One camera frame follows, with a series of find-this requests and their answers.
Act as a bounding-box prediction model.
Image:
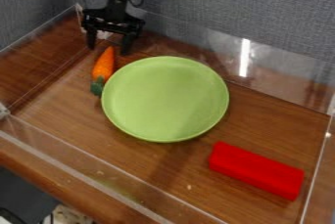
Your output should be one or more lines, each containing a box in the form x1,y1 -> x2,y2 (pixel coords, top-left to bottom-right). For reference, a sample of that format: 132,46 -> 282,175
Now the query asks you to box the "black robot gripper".
82,7 -> 145,56

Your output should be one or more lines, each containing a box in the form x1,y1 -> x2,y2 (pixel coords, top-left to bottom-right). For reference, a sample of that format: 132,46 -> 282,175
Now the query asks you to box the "orange toy carrot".
90,47 -> 116,96

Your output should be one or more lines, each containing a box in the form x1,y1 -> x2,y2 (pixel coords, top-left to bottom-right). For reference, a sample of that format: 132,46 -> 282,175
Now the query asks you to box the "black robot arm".
82,0 -> 145,55

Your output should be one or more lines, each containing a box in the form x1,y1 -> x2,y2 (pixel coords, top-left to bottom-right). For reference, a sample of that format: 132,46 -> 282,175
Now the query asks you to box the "light green round plate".
101,56 -> 230,143

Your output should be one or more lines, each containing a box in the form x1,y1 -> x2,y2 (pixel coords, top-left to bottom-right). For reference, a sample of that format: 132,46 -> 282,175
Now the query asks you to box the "red rectangular block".
208,142 -> 306,201

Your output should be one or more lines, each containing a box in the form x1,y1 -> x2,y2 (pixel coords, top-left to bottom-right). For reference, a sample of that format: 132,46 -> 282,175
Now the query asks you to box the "clear acrylic corner bracket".
74,2 -> 116,41

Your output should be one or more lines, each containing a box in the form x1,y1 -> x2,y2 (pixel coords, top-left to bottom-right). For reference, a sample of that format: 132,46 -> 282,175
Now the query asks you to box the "clear acrylic enclosure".
0,9 -> 335,224

